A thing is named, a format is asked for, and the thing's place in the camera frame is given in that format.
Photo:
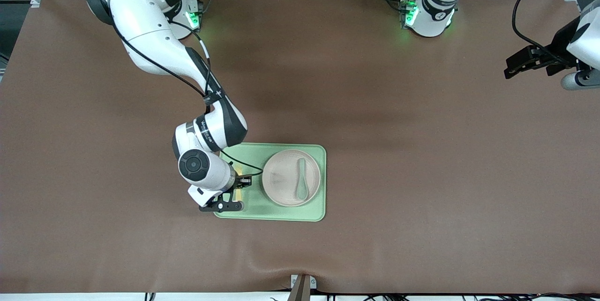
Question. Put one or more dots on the brown table cover mat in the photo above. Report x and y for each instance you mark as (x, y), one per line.
(375, 104)

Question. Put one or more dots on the beige round plate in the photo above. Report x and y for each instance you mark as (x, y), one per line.
(281, 179)

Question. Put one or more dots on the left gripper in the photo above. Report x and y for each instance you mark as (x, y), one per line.
(559, 44)

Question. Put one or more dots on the yellow plastic fork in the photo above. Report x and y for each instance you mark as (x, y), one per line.
(237, 194)

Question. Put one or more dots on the grey-green plastic spoon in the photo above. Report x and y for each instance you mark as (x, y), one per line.
(301, 191)

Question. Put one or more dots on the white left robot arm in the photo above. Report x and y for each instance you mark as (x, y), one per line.
(433, 10)

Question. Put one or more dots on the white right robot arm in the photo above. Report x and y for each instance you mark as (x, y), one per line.
(140, 24)

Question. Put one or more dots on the light green rectangular tray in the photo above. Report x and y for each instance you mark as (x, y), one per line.
(281, 214)

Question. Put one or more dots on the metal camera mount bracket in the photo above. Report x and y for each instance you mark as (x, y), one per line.
(302, 287)

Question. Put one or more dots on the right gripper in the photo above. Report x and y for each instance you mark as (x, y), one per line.
(243, 181)

